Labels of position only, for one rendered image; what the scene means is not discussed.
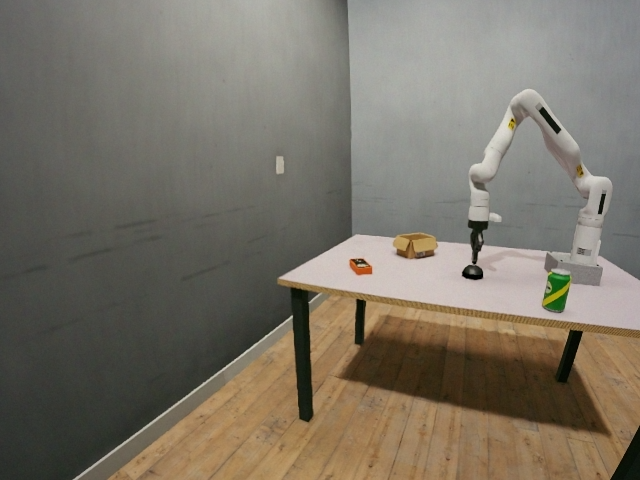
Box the open brown cardboard box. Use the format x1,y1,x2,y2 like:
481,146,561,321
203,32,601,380
393,233,438,259

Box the green soda can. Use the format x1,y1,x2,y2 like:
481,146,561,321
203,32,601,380
542,268,571,312

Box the black bell dome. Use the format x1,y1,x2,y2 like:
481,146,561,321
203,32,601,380
462,261,484,280

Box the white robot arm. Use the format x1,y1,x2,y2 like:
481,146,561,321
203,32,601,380
468,89,613,265

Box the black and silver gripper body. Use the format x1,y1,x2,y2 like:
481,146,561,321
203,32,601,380
468,219,489,243

